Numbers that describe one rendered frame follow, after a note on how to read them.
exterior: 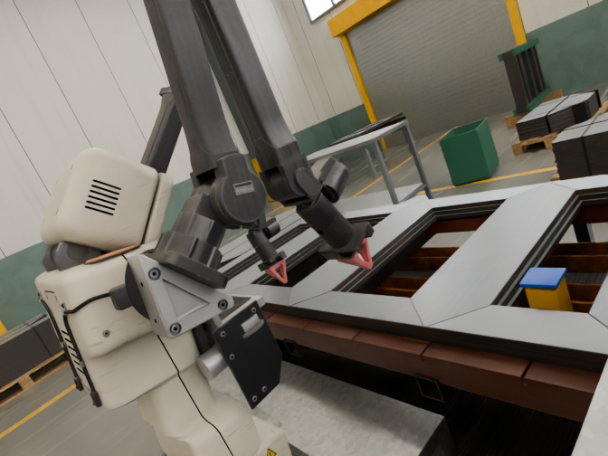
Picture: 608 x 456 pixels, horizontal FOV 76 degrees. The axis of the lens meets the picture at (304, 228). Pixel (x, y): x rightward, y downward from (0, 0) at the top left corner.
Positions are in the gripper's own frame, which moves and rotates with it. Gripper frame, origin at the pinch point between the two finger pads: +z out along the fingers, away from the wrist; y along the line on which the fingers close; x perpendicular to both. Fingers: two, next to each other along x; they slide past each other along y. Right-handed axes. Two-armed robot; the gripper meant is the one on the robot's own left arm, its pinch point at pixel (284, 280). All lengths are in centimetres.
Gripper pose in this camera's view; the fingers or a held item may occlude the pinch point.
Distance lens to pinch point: 132.2
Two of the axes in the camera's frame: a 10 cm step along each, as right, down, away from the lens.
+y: -5.0, 2.7, 8.2
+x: -6.8, 4.6, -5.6
